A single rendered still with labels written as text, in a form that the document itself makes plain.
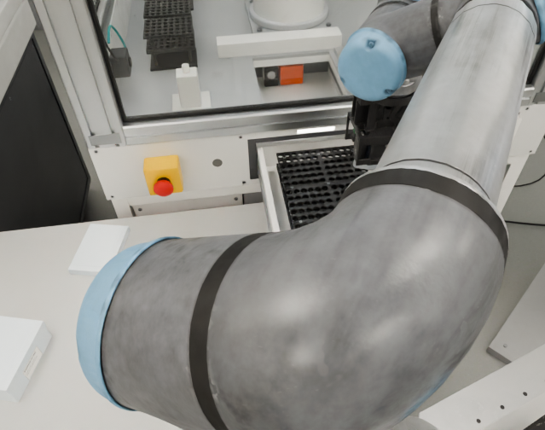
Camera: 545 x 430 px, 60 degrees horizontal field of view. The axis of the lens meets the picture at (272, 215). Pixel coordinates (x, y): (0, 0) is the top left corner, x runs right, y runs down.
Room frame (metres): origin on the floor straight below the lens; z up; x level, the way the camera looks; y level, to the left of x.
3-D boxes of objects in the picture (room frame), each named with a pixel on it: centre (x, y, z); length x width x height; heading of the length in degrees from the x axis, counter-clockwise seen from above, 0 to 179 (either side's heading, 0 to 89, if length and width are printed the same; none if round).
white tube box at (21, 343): (0.39, 0.46, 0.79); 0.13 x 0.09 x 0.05; 171
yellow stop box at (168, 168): (0.75, 0.23, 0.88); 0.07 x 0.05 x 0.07; 97
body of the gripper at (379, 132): (0.59, -0.17, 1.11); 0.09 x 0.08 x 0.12; 97
